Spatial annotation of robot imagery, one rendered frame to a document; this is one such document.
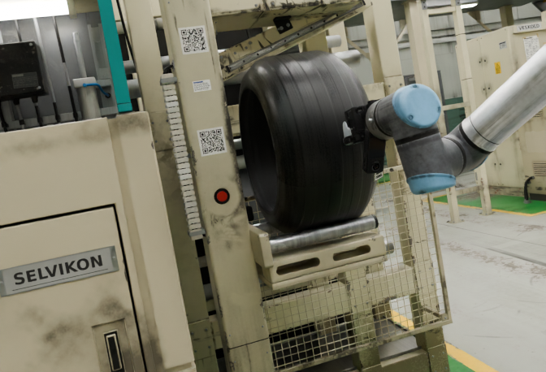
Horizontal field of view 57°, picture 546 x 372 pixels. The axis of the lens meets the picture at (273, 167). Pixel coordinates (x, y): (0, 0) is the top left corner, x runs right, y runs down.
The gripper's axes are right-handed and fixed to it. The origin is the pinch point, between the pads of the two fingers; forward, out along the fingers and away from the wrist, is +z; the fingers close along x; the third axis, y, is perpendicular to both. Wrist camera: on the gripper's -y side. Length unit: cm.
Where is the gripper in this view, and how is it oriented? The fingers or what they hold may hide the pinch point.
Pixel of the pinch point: (349, 143)
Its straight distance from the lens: 134.9
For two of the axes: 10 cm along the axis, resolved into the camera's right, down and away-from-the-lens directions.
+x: -9.5, 1.8, -2.7
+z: -2.5, 1.1, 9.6
